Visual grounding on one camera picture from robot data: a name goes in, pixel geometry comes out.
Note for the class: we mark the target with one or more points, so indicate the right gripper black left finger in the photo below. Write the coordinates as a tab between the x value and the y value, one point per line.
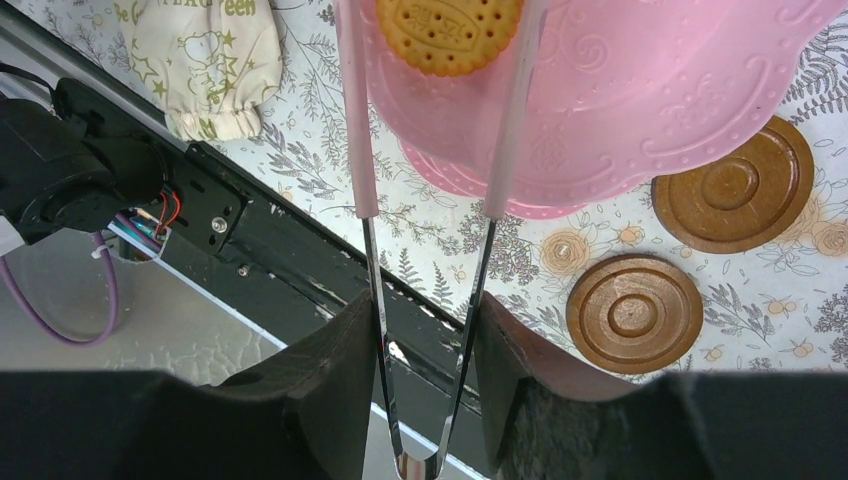
302	413

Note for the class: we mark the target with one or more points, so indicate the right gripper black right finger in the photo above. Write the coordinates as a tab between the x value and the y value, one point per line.
549	415

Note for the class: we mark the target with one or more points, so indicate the pink handled metal tongs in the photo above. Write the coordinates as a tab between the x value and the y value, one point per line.
349	28

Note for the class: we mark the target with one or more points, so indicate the round dotted biscuit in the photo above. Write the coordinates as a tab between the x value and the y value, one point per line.
448	38

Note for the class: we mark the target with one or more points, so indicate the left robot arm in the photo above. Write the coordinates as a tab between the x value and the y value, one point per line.
75	166

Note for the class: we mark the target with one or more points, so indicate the brown wooden saucer near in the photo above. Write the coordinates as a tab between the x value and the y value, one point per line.
634	314

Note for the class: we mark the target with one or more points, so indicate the brown wooden saucer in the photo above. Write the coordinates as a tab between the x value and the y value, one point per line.
634	314
743	200

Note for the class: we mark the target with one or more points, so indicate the brown wooden saucer far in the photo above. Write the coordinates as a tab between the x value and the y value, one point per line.
743	200

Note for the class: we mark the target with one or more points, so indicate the pink three-tier cake stand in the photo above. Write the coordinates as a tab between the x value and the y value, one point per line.
622	91

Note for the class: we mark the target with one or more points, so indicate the cream green patterned cloth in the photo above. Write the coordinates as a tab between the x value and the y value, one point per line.
208	64

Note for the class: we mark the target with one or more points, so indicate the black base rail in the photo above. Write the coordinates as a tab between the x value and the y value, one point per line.
260	255

